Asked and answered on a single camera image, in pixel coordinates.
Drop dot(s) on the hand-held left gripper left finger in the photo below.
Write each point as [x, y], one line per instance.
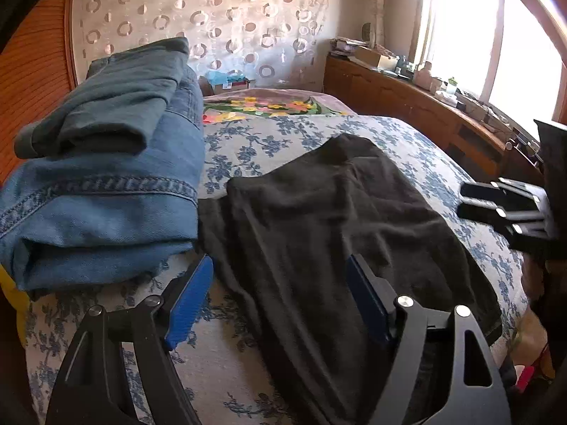
[191, 301]

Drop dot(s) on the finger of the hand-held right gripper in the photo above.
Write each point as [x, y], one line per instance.
[487, 220]
[483, 195]

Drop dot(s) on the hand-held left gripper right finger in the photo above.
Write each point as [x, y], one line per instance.
[365, 301]

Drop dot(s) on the black pants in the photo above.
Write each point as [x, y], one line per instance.
[336, 230]

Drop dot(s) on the folded light blue jeans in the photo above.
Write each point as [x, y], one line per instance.
[110, 217]

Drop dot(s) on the wooden window cabinet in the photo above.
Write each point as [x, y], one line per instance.
[398, 97]

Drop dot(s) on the window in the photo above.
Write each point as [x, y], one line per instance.
[465, 31]

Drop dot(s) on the red object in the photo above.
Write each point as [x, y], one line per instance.
[525, 377]

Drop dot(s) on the blue floral bed sheet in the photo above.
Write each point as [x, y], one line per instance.
[274, 150]

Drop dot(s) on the flat brown box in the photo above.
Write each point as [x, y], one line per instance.
[374, 56]

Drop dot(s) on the stack of papers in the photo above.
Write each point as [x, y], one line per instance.
[347, 46]

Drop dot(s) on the colourful floral blanket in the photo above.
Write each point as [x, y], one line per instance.
[274, 108]

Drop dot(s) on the beige curtain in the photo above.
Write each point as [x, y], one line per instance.
[386, 4]

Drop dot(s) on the folded dark teal jeans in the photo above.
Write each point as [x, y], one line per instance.
[119, 97]

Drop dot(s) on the cardboard box with blue packets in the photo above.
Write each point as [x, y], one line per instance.
[228, 82]

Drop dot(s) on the wooden slatted wardrobe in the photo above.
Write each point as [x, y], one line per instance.
[35, 75]

